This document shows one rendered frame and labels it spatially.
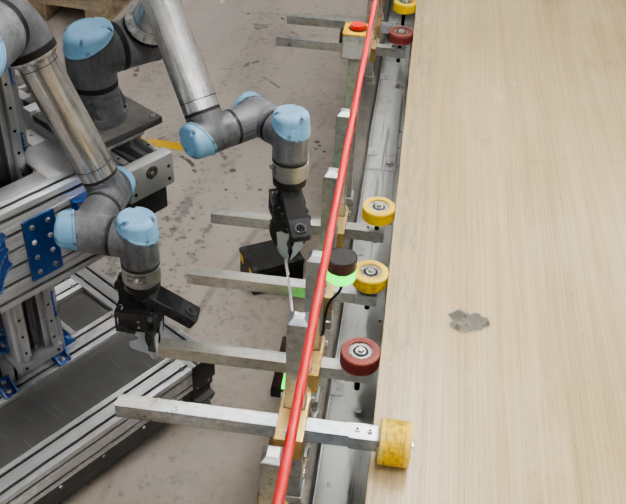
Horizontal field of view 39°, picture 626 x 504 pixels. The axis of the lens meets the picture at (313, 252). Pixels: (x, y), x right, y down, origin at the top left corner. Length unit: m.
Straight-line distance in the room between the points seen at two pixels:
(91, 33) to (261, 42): 2.93
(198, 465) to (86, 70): 1.23
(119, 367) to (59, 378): 0.17
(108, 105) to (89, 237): 0.57
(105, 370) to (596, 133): 1.57
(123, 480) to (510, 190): 1.38
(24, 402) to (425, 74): 1.52
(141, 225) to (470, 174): 1.00
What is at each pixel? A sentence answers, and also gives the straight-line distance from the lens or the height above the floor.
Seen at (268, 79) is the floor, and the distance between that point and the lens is 4.64.
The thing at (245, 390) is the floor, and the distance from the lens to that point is 2.94.
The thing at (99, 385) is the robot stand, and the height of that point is 0.21.
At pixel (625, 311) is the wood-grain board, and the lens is 2.03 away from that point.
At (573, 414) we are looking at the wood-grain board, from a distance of 1.77.
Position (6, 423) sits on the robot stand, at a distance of 2.66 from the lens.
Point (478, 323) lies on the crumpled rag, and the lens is 1.88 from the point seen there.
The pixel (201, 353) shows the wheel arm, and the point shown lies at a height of 0.86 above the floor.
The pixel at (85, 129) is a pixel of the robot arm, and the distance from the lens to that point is 1.74.
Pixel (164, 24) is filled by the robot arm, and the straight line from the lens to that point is 1.80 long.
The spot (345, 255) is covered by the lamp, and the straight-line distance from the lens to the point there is 1.69.
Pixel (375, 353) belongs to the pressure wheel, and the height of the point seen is 0.91.
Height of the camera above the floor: 2.16
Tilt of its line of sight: 39 degrees down
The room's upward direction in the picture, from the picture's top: 3 degrees clockwise
